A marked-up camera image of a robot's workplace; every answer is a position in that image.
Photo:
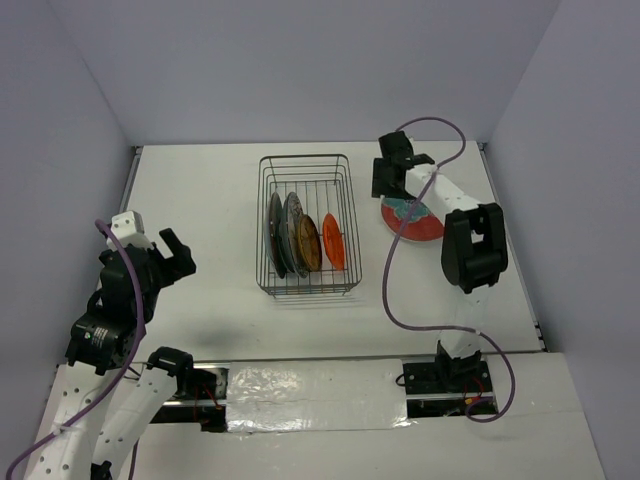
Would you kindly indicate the yellow brown patterned plate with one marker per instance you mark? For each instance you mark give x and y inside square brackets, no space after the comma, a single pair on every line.
[309,243]

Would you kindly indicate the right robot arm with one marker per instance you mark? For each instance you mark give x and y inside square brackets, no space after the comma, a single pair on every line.
[473,254]

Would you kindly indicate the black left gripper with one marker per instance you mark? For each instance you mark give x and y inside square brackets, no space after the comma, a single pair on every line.
[180,265]

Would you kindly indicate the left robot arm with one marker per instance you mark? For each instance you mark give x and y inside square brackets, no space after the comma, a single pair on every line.
[86,439]

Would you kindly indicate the dark teal glazed plate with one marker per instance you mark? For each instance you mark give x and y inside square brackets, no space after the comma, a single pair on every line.
[273,216]

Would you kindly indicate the silver foil tape patch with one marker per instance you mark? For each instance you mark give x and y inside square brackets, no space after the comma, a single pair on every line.
[328,395]

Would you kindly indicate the white blue floral plate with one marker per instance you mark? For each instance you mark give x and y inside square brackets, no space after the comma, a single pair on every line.
[292,212]

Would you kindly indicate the orange plastic plate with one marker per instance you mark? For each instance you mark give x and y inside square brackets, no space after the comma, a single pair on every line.
[333,242]

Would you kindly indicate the grey wire dish rack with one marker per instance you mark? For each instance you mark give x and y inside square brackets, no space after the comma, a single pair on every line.
[323,184]

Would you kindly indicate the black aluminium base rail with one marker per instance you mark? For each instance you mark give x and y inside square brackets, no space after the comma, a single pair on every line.
[203,402]

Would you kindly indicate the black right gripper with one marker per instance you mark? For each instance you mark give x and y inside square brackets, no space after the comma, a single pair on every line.
[380,185]

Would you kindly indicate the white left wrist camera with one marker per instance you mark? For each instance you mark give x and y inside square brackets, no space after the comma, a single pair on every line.
[128,228]

